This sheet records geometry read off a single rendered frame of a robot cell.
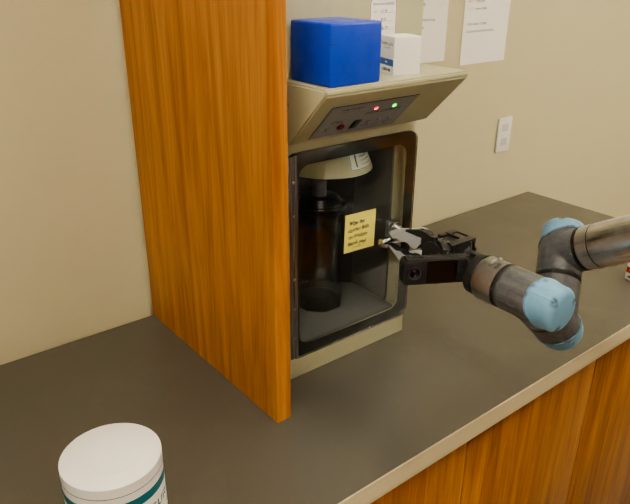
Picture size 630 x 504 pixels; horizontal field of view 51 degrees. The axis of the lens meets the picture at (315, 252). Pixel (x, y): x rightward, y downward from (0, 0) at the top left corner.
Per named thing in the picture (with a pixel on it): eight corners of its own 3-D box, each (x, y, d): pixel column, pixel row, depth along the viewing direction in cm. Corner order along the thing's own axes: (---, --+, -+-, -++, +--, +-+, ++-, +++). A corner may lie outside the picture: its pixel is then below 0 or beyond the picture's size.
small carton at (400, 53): (378, 71, 111) (380, 34, 109) (404, 69, 113) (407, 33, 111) (392, 75, 107) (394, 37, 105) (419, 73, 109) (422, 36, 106)
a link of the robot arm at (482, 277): (486, 312, 106) (492, 266, 103) (464, 301, 109) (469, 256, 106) (515, 299, 110) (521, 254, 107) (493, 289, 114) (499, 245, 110)
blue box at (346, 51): (290, 79, 103) (289, 19, 99) (338, 73, 109) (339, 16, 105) (330, 88, 96) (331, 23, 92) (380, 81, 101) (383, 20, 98)
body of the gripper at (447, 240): (447, 264, 123) (499, 287, 114) (414, 276, 118) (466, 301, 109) (451, 226, 120) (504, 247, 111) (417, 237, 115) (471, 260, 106)
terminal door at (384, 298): (288, 360, 124) (285, 154, 108) (403, 312, 141) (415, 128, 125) (290, 362, 123) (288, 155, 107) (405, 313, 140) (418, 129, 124)
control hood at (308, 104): (279, 142, 106) (278, 80, 102) (417, 116, 125) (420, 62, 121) (323, 158, 98) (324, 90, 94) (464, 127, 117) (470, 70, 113)
